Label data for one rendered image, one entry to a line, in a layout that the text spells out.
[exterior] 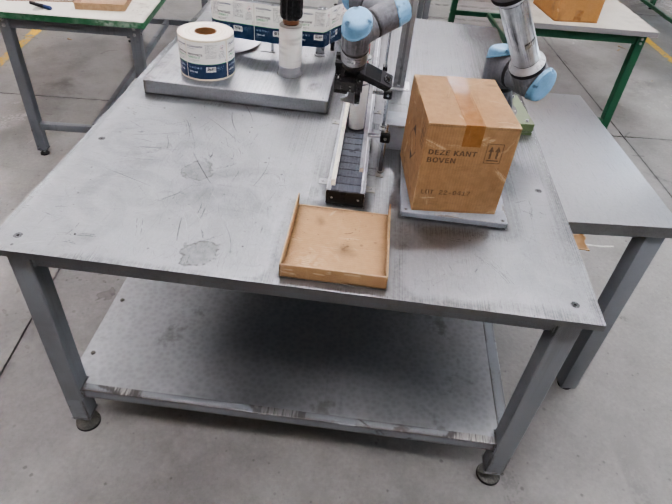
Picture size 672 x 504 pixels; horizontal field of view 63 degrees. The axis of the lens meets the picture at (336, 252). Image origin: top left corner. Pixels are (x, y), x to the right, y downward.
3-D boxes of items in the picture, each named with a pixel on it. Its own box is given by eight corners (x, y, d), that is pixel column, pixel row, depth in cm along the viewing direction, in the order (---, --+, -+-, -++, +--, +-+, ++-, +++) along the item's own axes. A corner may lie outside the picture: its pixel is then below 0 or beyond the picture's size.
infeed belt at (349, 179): (364, 16, 282) (365, 8, 280) (380, 18, 282) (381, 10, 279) (329, 201, 157) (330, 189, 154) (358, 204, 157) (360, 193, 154)
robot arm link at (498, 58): (498, 73, 205) (507, 36, 196) (524, 87, 196) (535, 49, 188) (473, 78, 200) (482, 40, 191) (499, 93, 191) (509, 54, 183)
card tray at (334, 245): (297, 204, 156) (298, 192, 153) (389, 215, 155) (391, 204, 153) (278, 276, 133) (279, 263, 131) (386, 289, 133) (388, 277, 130)
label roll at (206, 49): (208, 55, 219) (205, 17, 209) (246, 70, 211) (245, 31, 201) (169, 69, 206) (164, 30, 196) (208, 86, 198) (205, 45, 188)
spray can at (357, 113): (348, 122, 185) (354, 63, 172) (364, 124, 185) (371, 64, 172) (347, 130, 181) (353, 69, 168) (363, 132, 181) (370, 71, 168)
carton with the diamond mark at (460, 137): (399, 154, 178) (414, 73, 160) (473, 159, 179) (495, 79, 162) (411, 210, 155) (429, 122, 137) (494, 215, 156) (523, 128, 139)
